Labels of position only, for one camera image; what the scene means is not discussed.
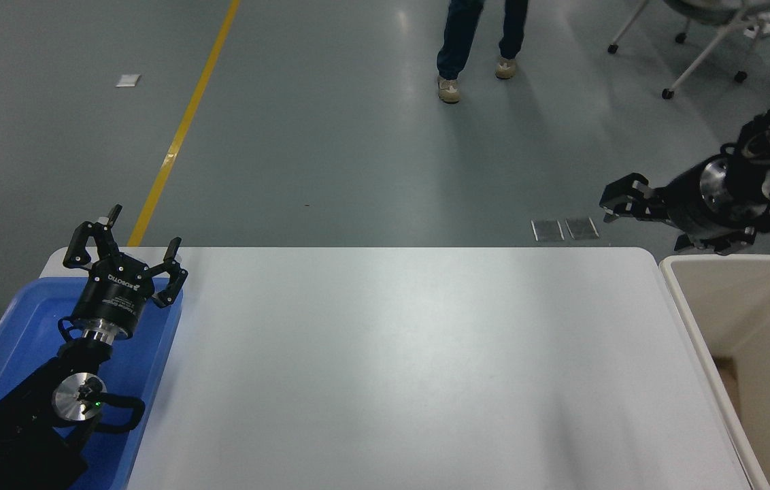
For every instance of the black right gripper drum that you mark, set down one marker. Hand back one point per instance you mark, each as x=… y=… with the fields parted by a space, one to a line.
x=684 y=201

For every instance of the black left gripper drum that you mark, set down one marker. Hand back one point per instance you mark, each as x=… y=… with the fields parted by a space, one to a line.
x=113 y=292

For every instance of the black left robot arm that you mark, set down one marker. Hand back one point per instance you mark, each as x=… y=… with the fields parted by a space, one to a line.
x=24 y=422

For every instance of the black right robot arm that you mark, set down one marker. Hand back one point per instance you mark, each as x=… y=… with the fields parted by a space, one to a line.
x=759 y=184

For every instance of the silver floor plate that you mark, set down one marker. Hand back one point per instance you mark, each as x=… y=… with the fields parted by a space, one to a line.
x=582 y=229
x=547 y=230

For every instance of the blue plastic tray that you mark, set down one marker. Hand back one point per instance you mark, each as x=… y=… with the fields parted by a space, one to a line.
x=24 y=320

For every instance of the white swivel chair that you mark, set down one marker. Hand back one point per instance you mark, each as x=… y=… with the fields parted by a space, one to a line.
x=711 y=41

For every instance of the person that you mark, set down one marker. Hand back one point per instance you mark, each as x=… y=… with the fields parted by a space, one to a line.
x=456 y=34

